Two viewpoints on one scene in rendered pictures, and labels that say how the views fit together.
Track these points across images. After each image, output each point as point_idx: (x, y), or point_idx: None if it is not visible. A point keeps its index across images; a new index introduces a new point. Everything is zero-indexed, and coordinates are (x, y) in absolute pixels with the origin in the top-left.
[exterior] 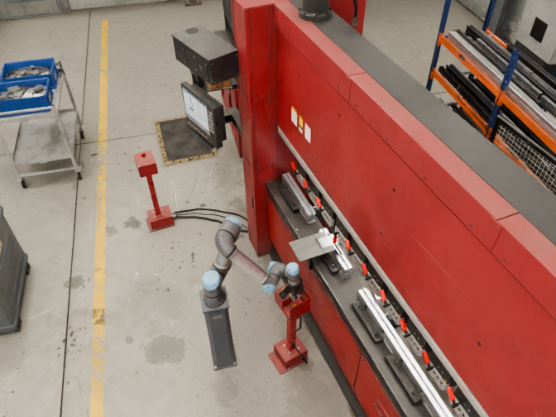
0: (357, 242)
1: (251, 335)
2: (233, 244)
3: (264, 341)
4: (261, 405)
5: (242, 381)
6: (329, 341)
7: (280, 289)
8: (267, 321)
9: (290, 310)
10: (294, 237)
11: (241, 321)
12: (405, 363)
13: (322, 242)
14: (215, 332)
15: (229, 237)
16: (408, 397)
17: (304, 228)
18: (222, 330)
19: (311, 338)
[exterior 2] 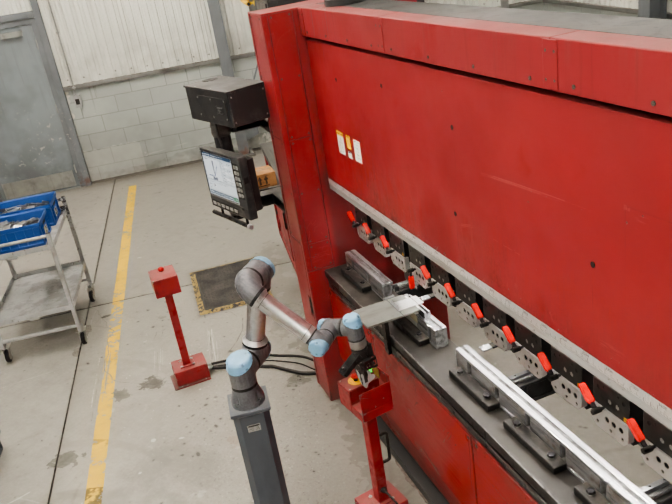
0: (436, 262)
1: (321, 497)
2: (261, 285)
3: (342, 502)
4: None
5: None
6: (436, 468)
7: (345, 380)
8: (347, 477)
9: (361, 399)
10: None
11: (306, 481)
12: (532, 417)
13: (400, 304)
14: (255, 461)
15: (254, 275)
16: (544, 467)
17: None
18: (266, 458)
19: (416, 492)
